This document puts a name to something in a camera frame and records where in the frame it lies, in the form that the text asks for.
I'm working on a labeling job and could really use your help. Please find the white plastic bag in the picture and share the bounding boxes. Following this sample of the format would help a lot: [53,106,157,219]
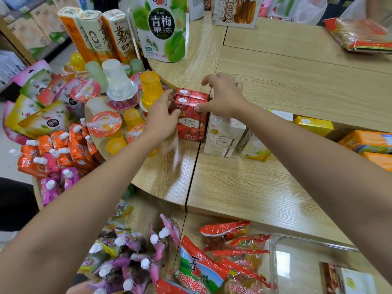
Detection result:
[269,0,329,26]

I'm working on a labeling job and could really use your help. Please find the tall orange snack box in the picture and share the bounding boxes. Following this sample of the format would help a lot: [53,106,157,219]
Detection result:
[57,6,99,63]
[102,9,139,65]

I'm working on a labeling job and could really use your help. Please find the yellow and white carton box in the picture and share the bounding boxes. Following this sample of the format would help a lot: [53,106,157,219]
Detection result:
[238,128,273,163]

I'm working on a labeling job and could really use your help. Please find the person's right hand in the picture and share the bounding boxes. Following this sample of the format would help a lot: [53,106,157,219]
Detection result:
[194,72,249,118]

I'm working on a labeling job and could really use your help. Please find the person's left hand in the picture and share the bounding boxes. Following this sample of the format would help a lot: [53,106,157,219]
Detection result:
[143,89,182,144]

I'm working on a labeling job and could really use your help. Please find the person's black trousers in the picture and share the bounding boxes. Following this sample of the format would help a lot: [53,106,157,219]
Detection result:
[0,177,40,232]

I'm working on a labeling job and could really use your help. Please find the red-edged clear snack packet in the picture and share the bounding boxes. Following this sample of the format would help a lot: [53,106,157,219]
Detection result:
[324,17,392,54]

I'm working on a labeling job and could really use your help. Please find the white biscuit box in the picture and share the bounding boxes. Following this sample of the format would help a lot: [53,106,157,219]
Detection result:
[211,0,264,30]

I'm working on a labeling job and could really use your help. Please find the shelf of snack packets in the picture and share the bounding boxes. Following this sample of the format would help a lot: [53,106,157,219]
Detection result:
[0,0,94,63]

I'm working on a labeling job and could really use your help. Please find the pile of purple spout pouches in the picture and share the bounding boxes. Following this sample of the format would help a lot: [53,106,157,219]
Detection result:
[76,199,182,294]

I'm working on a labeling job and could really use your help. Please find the person's right forearm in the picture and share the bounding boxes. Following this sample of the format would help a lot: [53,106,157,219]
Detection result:
[241,102,392,286]

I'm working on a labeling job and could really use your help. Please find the pile of pink spout pouches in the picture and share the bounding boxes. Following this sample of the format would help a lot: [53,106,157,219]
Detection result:
[39,152,88,207]

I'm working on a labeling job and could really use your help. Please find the pile of jelly cups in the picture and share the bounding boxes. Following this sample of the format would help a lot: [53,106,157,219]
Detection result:
[61,51,166,158]

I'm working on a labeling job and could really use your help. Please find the large green jelly bag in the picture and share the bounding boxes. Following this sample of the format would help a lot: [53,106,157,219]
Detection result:
[134,0,190,63]

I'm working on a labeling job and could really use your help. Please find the pile of fruit jelly bags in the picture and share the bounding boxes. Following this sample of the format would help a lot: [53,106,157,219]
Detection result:
[2,59,73,146]

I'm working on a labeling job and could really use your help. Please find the clear plastic divider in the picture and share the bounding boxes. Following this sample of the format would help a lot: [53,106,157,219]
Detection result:
[269,233,359,294]

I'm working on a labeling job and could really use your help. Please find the white drink carton box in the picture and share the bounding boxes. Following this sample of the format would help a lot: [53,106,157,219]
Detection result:
[203,114,247,158]

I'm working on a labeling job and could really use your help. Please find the white and brown snack box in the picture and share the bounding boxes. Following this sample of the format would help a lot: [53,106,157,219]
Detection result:
[319,261,378,294]

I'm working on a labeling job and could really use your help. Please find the red drink carton box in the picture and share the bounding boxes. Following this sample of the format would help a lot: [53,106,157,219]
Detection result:
[175,88,210,102]
[172,96,209,142]

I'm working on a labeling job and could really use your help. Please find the pile of red-topped candy bags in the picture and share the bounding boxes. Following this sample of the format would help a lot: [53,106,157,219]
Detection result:
[155,220,277,294]

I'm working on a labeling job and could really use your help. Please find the pile of orange spout pouches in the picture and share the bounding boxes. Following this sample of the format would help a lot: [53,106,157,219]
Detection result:
[17,117,99,178]

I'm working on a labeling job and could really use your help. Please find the person's left forearm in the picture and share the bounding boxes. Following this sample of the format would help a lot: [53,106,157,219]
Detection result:
[0,131,163,294]

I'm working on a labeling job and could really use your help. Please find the tall white snack box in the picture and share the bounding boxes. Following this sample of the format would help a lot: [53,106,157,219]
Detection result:
[78,10,119,63]

